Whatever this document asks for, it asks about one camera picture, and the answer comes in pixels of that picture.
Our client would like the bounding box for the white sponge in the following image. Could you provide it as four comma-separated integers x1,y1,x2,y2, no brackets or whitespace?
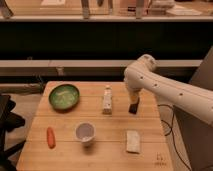
126,130,140,154

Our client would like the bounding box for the green bowl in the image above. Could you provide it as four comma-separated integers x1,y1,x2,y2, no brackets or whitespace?
48,84,80,110

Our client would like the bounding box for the orange carrot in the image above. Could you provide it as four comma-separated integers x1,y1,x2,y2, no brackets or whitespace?
47,127,56,149

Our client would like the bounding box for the black chair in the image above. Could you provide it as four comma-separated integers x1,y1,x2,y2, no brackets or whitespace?
0,94,25,171

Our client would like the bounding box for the white bottle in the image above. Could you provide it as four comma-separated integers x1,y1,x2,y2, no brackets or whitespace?
102,85,112,114

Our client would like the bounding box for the white cup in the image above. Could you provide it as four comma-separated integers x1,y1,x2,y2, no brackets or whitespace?
75,122,95,147

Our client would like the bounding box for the black cable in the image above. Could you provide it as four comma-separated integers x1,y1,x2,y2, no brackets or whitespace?
157,103,193,171

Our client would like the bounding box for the black rectangular block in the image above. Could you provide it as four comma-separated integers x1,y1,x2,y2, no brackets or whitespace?
129,104,138,114

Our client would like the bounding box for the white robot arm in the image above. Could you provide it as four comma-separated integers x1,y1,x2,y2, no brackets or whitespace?
124,54,213,126

